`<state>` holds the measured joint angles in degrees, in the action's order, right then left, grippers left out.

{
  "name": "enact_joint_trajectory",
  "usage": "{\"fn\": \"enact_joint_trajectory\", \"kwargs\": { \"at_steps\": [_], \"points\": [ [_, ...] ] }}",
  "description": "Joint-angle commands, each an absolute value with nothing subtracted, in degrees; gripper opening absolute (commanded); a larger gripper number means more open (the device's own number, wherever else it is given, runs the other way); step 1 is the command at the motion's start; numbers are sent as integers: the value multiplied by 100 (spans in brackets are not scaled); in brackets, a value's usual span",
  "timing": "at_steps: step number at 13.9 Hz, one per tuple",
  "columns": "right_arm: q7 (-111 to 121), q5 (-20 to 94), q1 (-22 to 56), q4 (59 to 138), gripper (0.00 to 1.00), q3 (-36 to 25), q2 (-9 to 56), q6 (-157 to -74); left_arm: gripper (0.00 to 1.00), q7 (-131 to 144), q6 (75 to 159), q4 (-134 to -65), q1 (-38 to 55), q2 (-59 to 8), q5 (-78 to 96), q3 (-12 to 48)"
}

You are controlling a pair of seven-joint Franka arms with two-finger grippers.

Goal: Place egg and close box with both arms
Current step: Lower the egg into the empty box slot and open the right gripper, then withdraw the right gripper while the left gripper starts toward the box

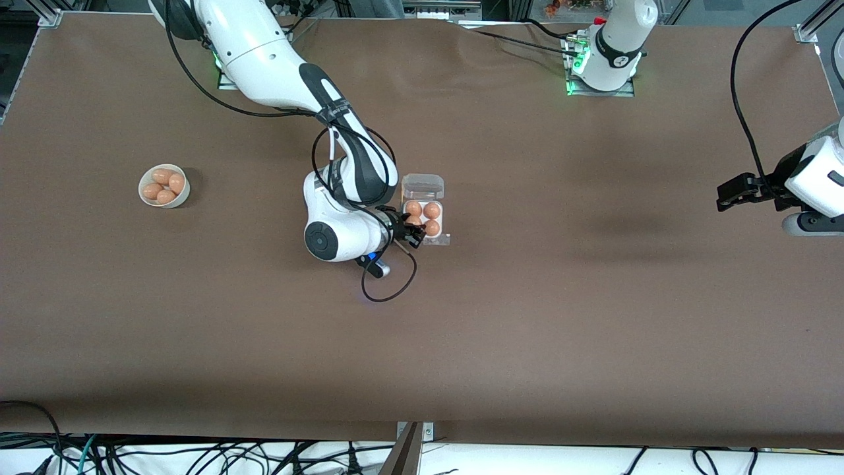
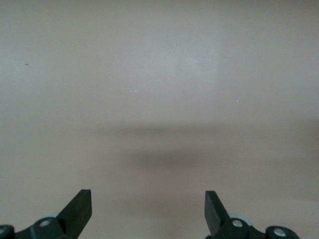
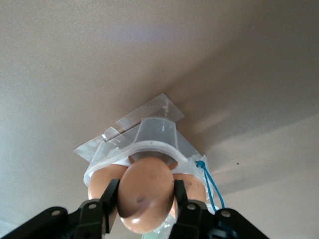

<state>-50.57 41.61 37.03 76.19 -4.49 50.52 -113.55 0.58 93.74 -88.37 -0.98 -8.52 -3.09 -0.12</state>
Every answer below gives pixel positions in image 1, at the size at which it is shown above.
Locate small white bowl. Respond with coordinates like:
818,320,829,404
138,163,191,208

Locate metal frame rack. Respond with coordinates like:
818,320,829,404
404,0,508,20

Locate black looped floor cable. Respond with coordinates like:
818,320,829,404
0,400,63,475

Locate teal cable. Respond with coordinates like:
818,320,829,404
78,434,100,475

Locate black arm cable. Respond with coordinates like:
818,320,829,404
729,0,804,199
162,0,418,303

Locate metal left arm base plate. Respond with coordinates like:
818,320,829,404
566,36,636,98

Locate dark camera mount pole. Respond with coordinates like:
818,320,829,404
378,422,423,475

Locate aluminium corner profile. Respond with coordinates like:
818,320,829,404
793,0,844,44
28,0,64,27

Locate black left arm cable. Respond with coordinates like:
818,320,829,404
729,0,804,199

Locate long black table cable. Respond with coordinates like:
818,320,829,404
462,28,581,59

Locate brown table cover sheet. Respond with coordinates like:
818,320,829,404
0,13,844,449

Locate short black table cable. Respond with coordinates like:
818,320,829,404
524,18,576,42

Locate black base cable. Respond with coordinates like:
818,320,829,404
284,10,316,37

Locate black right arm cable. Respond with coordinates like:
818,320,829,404
162,0,418,303

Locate aluminium table edge frame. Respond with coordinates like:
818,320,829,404
816,43,844,116

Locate clear plastic egg carton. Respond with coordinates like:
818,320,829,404
400,173,452,247

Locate person legs in jeans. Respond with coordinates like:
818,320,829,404
356,0,407,19

